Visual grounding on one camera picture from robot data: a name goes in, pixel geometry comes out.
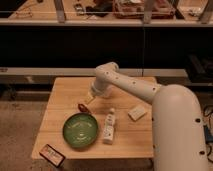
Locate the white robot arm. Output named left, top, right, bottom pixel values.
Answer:
left=86, top=62, right=209, bottom=171

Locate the white sponge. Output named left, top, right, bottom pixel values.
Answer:
left=128, top=105, right=147, bottom=121

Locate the white squeeze bottle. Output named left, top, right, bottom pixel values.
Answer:
left=102, top=108, right=116, bottom=144

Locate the wooden table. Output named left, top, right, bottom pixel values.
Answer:
left=32, top=77, right=153, bottom=159

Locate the green bowl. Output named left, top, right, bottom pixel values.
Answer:
left=62, top=113, right=99, bottom=149

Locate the small red black box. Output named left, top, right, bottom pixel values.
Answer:
left=39, top=144, right=65, bottom=168

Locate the long workbench shelf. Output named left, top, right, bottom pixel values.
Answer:
left=0, top=0, right=213, bottom=27

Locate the blue device on floor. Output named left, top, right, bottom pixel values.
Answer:
left=204, top=125, right=213, bottom=143

